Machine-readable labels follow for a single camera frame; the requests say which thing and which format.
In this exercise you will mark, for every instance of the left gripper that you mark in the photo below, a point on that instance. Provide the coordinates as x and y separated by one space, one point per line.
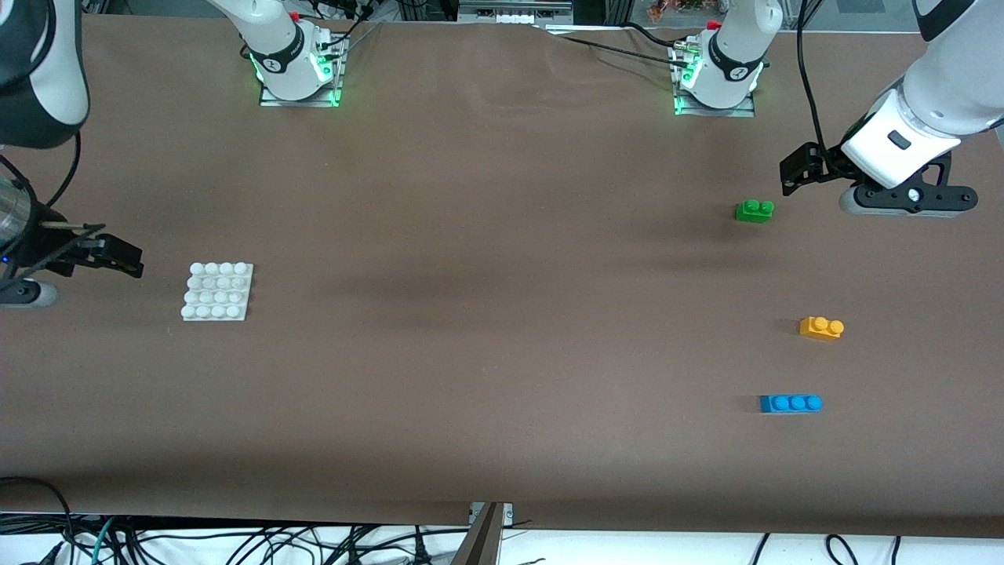
830 165

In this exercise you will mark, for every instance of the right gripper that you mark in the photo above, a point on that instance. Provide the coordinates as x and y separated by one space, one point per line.
39 242

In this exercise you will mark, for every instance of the white studded base plate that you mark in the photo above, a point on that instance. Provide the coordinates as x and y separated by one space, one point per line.
218 302

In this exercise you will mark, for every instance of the yellow two-stud block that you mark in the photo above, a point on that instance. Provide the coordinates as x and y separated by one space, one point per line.
820 329

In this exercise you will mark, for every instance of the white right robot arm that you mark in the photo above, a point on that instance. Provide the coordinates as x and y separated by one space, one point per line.
47 71

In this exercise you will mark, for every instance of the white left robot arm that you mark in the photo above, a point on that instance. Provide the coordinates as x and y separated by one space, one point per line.
961 78

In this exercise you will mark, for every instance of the green two-stud block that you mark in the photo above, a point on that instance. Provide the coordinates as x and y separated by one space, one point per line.
753 213

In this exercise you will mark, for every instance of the blue three-stud block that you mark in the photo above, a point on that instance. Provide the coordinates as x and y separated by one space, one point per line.
788 405

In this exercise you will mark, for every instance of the orange patterned object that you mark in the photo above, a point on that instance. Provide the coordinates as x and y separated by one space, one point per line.
674 8

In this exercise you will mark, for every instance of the brown table cover sheet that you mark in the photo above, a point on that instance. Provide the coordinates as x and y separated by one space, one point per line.
502 196

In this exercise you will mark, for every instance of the aluminium frame profile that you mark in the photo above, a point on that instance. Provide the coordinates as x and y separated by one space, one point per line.
510 16

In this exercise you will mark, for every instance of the small silver clamp bracket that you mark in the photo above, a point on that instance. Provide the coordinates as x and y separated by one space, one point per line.
506 512

